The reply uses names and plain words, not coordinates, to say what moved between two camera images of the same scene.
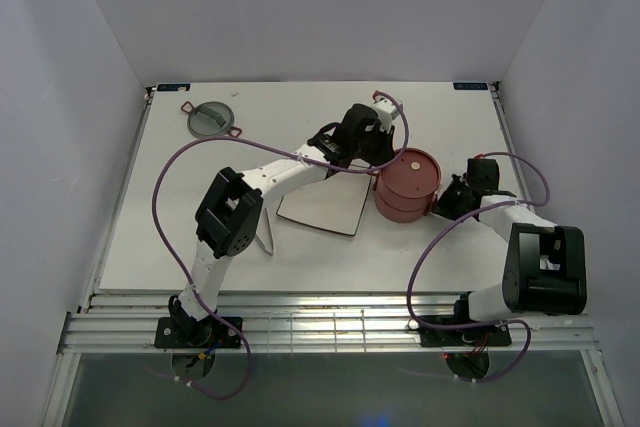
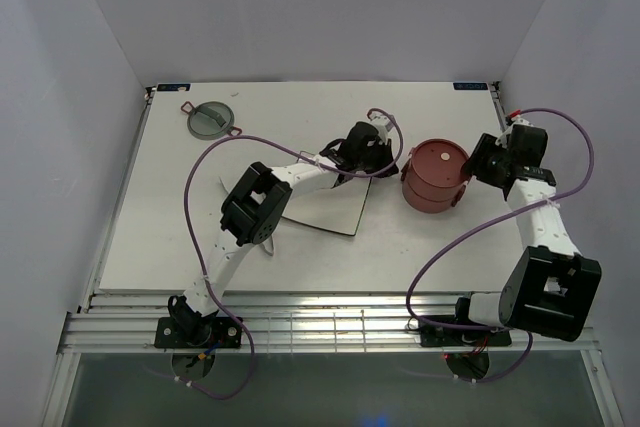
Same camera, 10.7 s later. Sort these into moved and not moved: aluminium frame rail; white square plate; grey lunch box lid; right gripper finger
Moved: right gripper finger
Not moved: grey lunch box lid; aluminium frame rail; white square plate
